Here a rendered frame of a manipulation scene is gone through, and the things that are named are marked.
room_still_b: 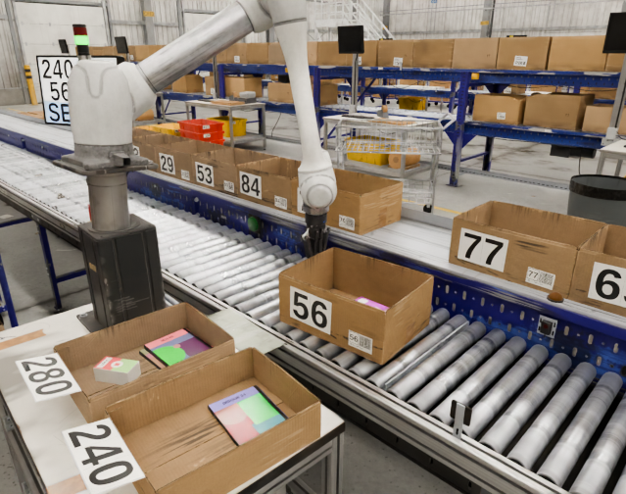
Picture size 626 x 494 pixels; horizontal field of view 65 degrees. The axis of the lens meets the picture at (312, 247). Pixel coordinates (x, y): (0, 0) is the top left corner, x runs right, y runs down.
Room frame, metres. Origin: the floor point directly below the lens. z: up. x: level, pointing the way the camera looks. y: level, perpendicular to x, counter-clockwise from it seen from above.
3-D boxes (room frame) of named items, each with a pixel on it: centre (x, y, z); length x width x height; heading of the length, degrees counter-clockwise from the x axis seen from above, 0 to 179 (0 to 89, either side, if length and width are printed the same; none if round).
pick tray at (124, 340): (1.10, 0.44, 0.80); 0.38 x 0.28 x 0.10; 131
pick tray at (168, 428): (0.86, 0.21, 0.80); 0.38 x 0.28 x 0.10; 129
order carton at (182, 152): (2.88, 0.70, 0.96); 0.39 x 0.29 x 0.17; 46
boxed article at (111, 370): (1.08, 0.51, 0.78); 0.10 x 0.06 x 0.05; 77
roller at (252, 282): (1.75, 0.19, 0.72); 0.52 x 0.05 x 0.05; 136
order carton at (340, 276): (1.38, -0.13, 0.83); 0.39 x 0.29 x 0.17; 51
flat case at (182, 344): (1.17, 0.37, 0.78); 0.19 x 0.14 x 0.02; 45
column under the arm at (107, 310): (1.39, 0.59, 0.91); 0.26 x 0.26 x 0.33; 42
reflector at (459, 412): (0.88, -0.33, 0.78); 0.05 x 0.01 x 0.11; 46
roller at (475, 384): (1.12, -0.47, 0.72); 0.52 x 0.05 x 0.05; 136
